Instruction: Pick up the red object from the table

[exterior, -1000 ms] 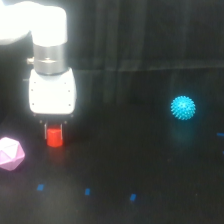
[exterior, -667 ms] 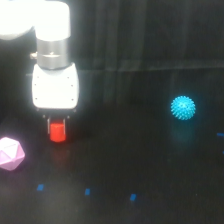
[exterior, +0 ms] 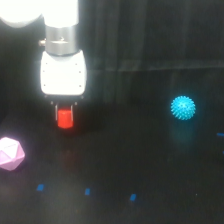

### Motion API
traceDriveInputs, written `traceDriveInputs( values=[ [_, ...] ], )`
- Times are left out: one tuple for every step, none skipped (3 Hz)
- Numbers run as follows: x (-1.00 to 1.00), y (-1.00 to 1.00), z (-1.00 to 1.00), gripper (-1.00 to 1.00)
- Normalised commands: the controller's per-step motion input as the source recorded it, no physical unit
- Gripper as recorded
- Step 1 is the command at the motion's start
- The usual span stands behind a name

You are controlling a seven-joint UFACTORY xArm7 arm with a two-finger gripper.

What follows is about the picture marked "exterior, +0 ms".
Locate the black backdrop curtain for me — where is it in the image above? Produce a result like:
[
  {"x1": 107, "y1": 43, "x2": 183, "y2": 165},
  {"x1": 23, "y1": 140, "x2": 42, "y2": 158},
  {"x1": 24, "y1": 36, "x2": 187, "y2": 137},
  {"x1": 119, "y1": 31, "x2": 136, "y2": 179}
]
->
[{"x1": 0, "y1": 0, "x2": 224, "y2": 110}]

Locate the blue tape mark left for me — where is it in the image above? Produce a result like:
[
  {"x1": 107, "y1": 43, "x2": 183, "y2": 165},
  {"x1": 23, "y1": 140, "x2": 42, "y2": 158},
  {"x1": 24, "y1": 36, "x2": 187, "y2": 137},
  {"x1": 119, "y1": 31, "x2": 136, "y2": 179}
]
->
[{"x1": 36, "y1": 184, "x2": 44, "y2": 191}]

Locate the blue tape mark far right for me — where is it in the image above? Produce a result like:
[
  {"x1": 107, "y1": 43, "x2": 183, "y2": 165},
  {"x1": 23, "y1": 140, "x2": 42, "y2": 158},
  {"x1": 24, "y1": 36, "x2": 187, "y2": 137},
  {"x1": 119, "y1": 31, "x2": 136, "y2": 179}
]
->
[{"x1": 217, "y1": 133, "x2": 224, "y2": 137}]

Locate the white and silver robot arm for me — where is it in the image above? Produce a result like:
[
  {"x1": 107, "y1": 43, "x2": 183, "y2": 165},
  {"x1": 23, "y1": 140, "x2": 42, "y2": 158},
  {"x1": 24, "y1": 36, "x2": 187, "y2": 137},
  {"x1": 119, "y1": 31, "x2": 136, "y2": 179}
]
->
[{"x1": 0, "y1": 0, "x2": 87, "y2": 97}]

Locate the blue tape mark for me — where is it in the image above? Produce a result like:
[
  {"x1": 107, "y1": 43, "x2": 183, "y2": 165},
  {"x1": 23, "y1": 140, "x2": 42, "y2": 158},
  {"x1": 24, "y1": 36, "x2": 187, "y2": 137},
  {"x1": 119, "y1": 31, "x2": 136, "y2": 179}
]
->
[
  {"x1": 130, "y1": 194, "x2": 137, "y2": 201},
  {"x1": 36, "y1": 184, "x2": 44, "y2": 191},
  {"x1": 85, "y1": 188, "x2": 90, "y2": 195},
  {"x1": 217, "y1": 133, "x2": 224, "y2": 137}
]

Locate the red octagonal block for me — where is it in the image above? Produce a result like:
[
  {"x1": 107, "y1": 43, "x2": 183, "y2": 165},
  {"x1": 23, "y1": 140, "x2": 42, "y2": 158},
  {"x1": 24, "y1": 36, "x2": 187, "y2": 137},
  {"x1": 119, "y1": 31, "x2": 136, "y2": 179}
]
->
[{"x1": 57, "y1": 109, "x2": 74, "y2": 129}]

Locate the blue spiky ball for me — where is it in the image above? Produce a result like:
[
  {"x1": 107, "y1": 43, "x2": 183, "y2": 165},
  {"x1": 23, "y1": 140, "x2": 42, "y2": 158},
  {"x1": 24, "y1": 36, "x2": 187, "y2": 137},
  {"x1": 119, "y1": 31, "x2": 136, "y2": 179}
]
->
[{"x1": 171, "y1": 96, "x2": 196, "y2": 121}]

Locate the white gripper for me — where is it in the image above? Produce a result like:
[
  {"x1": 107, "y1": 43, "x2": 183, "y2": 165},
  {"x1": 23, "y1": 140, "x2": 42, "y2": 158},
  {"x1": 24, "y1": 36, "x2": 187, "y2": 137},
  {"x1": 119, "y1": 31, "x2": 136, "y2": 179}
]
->
[{"x1": 40, "y1": 50, "x2": 87, "y2": 122}]

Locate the pink polyhedron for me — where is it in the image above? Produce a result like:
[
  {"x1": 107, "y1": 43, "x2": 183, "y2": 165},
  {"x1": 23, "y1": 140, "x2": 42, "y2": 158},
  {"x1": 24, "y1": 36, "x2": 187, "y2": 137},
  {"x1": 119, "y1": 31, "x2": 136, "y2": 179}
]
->
[{"x1": 0, "y1": 137, "x2": 25, "y2": 171}]

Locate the blue tape mark middle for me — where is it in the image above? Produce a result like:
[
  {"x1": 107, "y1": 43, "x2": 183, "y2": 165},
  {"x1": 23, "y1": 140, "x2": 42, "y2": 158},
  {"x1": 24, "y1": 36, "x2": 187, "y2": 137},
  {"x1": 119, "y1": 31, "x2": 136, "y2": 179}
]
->
[{"x1": 85, "y1": 188, "x2": 90, "y2": 195}]

